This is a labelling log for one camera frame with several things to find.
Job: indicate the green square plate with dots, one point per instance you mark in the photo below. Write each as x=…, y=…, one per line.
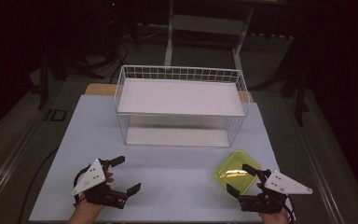
x=231, y=165

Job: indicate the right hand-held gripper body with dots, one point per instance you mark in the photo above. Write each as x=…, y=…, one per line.
x=281, y=185

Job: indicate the person's right hand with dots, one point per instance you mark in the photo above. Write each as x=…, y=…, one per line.
x=273, y=217

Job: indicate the black metal stand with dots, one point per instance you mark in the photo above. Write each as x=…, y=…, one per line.
x=299, y=102
x=43, y=87

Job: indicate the pale blue table mat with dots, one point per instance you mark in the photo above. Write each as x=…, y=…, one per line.
x=174, y=180

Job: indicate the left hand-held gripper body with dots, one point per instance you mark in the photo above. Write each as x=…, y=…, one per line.
x=90, y=179

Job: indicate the person's left hand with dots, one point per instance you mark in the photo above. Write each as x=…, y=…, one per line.
x=85, y=213

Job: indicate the black floor socket box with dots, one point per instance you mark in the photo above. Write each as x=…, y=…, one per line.
x=56, y=115

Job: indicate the white metal desk frame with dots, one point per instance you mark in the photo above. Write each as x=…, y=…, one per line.
x=168, y=46

